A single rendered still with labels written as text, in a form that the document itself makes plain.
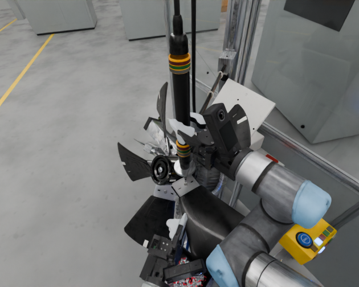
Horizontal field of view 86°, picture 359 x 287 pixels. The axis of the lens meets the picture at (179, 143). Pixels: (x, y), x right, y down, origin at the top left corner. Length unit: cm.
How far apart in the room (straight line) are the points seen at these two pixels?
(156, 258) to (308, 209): 43
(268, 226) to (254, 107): 54
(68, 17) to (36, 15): 85
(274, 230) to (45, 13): 780
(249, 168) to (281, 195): 7
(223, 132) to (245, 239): 21
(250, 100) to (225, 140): 51
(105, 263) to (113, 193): 65
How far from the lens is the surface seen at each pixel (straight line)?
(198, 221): 68
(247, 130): 60
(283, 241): 90
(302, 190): 39
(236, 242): 42
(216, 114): 38
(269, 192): 39
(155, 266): 65
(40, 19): 798
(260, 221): 45
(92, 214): 220
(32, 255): 232
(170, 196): 83
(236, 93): 93
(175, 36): 39
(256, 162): 40
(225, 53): 108
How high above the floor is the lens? 182
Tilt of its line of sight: 46 degrees down
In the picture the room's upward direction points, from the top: 4 degrees counter-clockwise
